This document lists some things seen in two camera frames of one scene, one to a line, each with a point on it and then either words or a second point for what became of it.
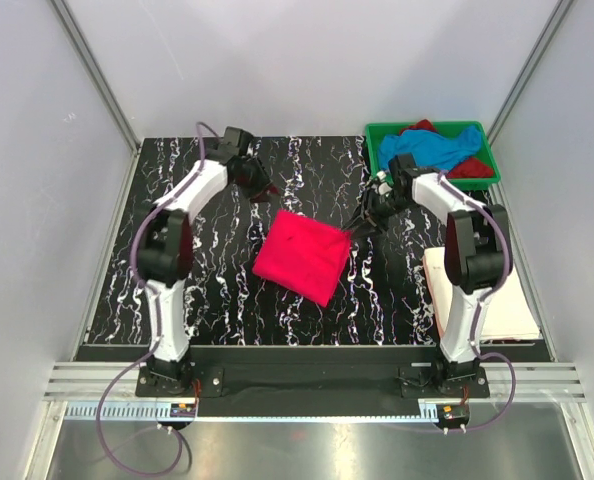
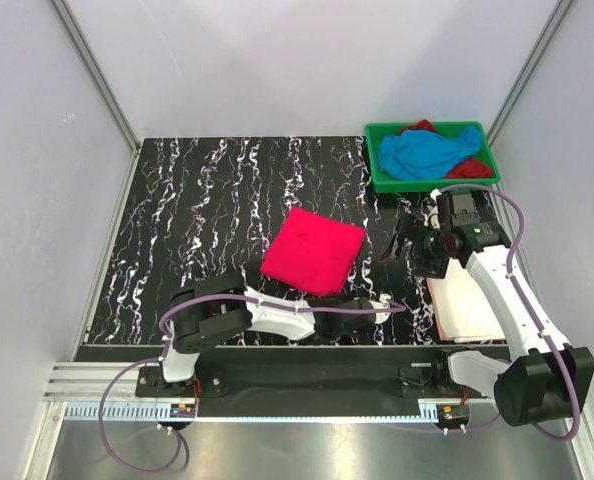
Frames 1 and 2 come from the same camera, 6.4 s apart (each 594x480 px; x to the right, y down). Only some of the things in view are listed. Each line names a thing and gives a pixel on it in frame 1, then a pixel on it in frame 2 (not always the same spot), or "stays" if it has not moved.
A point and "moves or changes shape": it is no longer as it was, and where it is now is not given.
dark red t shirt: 471,168 stays
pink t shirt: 304,256 moves or changes shape
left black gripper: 264,184 to 326,300
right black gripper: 374,223 to 413,229
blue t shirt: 431,149 stays
